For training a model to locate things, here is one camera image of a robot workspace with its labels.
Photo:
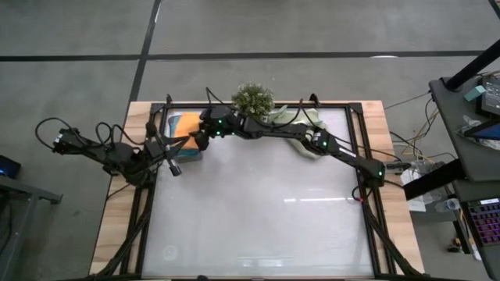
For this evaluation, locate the black aluminium rig frame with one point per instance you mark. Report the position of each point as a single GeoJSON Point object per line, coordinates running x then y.
{"type": "Point", "coordinates": [273, 105]}

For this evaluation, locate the blue tablet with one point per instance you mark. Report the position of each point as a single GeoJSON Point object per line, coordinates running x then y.
{"type": "Point", "coordinates": [488, 132]}

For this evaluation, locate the small potted green plant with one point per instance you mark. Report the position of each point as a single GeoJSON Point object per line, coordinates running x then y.
{"type": "Point", "coordinates": [253, 101]}

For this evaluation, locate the green microfiber towel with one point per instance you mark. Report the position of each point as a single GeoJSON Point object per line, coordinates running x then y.
{"type": "Point", "coordinates": [302, 148]}

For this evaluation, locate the dark cart screen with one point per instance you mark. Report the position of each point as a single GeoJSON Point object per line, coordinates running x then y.
{"type": "Point", "coordinates": [491, 97]}

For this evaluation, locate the grey equipment cart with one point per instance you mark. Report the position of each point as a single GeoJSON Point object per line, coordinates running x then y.
{"type": "Point", "coordinates": [457, 129]}

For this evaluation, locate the small teal box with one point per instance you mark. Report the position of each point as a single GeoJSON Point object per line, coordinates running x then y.
{"type": "Point", "coordinates": [474, 93]}

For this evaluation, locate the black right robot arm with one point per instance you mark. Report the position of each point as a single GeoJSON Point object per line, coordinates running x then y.
{"type": "Point", "coordinates": [304, 134]}

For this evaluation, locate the black keyboard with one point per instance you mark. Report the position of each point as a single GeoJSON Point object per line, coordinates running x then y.
{"type": "Point", "coordinates": [486, 222]}

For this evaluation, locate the black slanted pole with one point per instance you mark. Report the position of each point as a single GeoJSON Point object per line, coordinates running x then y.
{"type": "Point", "coordinates": [472, 66]}

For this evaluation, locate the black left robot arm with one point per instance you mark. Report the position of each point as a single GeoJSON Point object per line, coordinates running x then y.
{"type": "Point", "coordinates": [109, 154]}

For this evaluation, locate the grey metal stand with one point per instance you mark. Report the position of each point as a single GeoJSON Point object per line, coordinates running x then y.
{"type": "Point", "coordinates": [27, 189]}

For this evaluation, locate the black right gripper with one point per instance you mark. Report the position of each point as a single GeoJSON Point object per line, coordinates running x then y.
{"type": "Point", "coordinates": [218, 121]}

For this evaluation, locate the blue microfiber towel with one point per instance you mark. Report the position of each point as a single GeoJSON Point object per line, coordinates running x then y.
{"type": "Point", "coordinates": [189, 155]}

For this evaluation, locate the clear water bottle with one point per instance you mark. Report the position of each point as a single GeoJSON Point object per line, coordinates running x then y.
{"type": "Point", "coordinates": [448, 205]}

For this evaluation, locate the black cart beam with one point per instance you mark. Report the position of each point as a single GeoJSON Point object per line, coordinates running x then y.
{"type": "Point", "coordinates": [433, 180]}

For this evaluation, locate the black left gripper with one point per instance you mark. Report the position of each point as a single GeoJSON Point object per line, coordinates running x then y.
{"type": "Point", "coordinates": [162, 150]}

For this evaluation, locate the grey plastic bin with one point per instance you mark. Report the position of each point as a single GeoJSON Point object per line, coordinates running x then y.
{"type": "Point", "coordinates": [204, 154]}

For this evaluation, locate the black device with blue light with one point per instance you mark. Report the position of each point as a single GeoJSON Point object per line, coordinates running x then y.
{"type": "Point", "coordinates": [8, 168]}

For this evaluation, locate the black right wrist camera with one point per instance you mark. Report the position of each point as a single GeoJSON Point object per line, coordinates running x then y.
{"type": "Point", "coordinates": [202, 140]}

